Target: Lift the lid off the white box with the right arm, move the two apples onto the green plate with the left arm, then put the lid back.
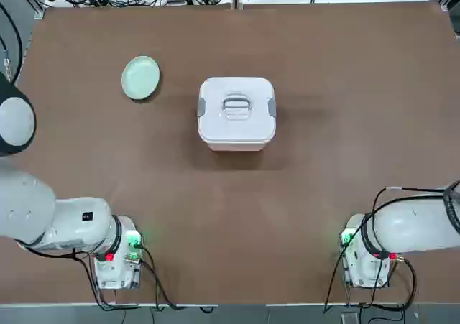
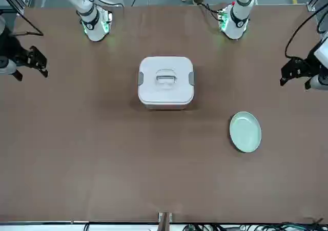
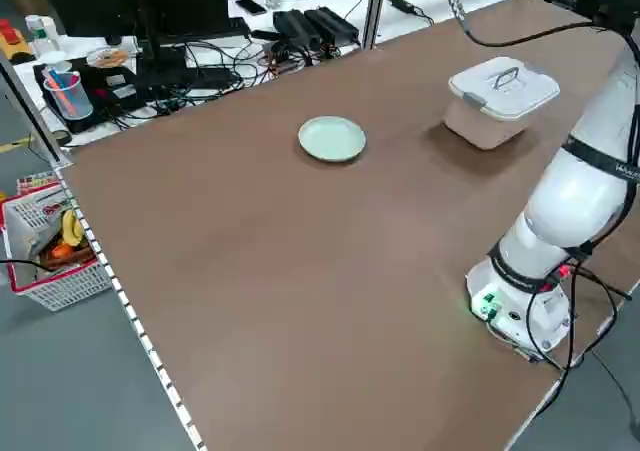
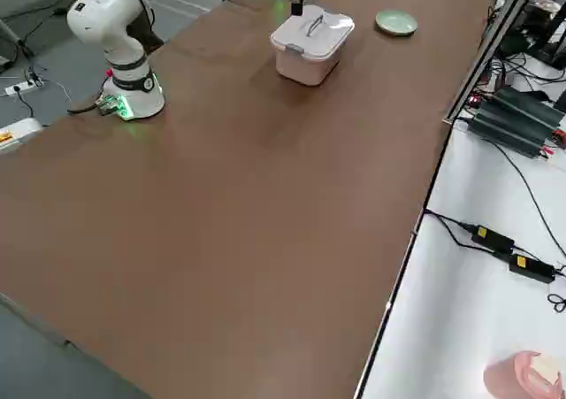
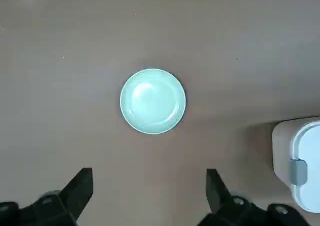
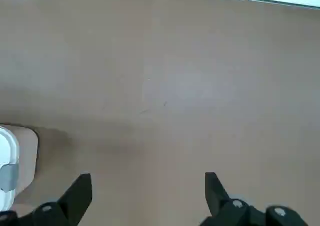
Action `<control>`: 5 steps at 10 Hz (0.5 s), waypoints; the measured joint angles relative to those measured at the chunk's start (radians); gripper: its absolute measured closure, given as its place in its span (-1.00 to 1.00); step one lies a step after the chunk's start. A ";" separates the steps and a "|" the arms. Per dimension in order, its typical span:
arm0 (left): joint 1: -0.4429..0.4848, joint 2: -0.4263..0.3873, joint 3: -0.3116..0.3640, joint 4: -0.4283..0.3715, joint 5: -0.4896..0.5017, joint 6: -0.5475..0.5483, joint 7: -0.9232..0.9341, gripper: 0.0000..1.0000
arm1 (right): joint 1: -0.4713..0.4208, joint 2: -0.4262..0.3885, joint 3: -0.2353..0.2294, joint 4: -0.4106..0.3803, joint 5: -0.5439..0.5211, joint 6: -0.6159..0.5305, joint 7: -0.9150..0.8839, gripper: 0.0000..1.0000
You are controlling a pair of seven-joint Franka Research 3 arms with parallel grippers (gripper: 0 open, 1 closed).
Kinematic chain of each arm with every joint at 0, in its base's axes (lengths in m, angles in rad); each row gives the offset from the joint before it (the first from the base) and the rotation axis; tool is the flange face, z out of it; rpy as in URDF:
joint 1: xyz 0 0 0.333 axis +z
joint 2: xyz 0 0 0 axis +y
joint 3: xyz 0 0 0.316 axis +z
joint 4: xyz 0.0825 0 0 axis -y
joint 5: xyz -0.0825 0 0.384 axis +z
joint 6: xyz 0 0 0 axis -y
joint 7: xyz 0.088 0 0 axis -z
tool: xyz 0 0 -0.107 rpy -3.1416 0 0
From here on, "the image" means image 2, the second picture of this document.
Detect tangled black cables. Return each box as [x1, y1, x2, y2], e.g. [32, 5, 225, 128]
[184, 217, 328, 231]

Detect metal mount bracket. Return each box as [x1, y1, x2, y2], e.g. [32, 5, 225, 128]
[158, 211, 173, 231]

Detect pale pink storage box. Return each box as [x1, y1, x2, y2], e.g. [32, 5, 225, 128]
[139, 95, 194, 111]

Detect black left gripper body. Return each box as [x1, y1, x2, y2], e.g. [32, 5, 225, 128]
[298, 50, 321, 79]

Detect black metal stand bars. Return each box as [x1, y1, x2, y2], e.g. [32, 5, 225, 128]
[0, 0, 44, 36]

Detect green plate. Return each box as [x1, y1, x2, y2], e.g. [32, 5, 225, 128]
[229, 111, 262, 154]

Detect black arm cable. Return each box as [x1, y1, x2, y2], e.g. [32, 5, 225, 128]
[284, 8, 328, 60]

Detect white box lid grey clips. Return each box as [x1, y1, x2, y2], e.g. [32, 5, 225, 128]
[138, 56, 195, 104]

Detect black base cable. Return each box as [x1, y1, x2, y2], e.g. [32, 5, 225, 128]
[197, 1, 224, 21]

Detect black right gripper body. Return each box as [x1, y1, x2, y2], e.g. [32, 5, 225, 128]
[0, 33, 30, 68]

